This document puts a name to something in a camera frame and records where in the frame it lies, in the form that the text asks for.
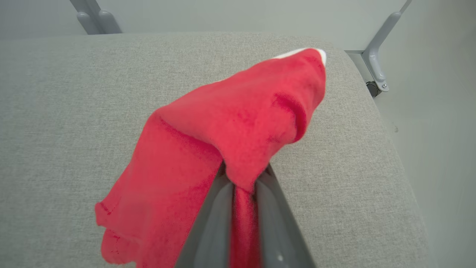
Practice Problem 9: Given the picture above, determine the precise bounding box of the black caster wheel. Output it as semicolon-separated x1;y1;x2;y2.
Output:
366;81;382;98

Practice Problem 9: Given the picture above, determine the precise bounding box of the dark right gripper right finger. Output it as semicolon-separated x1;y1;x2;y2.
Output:
255;165;317;268

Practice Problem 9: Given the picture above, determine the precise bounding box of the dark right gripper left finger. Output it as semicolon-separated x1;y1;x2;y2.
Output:
174;171;235;268

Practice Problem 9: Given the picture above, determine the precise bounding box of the red shorts white trim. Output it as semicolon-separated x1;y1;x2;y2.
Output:
95;48;328;268

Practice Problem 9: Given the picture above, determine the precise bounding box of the grey fabric sofa cushion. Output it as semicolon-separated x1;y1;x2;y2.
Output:
0;32;434;268

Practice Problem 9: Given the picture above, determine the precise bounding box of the grey partition post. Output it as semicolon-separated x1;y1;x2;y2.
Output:
86;0;123;34
70;0;102;35

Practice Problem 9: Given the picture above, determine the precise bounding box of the grey partition foot bracket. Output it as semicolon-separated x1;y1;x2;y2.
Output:
362;0;413;93

